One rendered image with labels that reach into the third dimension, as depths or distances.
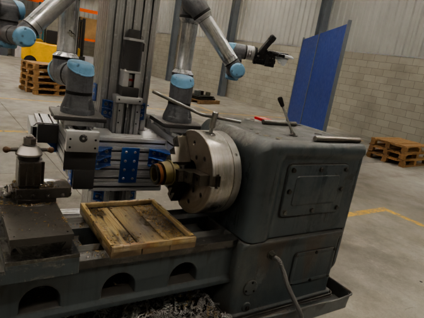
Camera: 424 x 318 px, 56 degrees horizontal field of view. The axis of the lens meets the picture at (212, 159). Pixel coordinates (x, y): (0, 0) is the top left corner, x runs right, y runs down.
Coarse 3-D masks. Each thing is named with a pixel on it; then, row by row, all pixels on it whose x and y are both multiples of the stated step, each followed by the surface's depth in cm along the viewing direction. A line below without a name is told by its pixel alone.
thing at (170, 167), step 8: (168, 160) 143; (152, 168) 143; (160, 168) 139; (168, 168) 140; (176, 168) 143; (152, 176) 144; (160, 176) 139; (168, 176) 140; (160, 184) 144; (168, 184) 145
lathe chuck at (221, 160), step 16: (192, 144) 148; (208, 144) 139; (224, 144) 143; (208, 160) 139; (224, 160) 140; (224, 176) 139; (192, 192) 148; (208, 192) 139; (224, 192) 141; (192, 208) 148; (208, 208) 144
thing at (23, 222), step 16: (0, 192) 132; (0, 208) 119; (16, 208) 121; (32, 208) 123; (48, 208) 124; (0, 224) 115; (16, 224) 111; (32, 224) 113; (64, 224) 116; (16, 240) 103; (32, 240) 106; (48, 240) 108; (64, 240) 110
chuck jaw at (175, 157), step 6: (174, 138) 151; (180, 138) 150; (186, 138) 151; (174, 144) 151; (180, 144) 149; (186, 144) 150; (174, 150) 147; (180, 150) 148; (186, 150) 150; (168, 156) 146; (174, 156) 146; (180, 156) 147; (186, 156) 149; (174, 162) 146; (180, 162) 147; (186, 162) 148; (192, 162) 152
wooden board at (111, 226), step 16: (80, 208) 149; (96, 208) 151; (128, 208) 156; (144, 208) 159; (160, 208) 157; (96, 224) 134; (112, 224) 140; (128, 224) 142; (144, 224) 145; (160, 224) 147; (176, 224) 146; (128, 240) 131; (144, 240) 132; (160, 240) 130; (176, 240) 133; (192, 240) 137; (112, 256) 122; (128, 256) 125
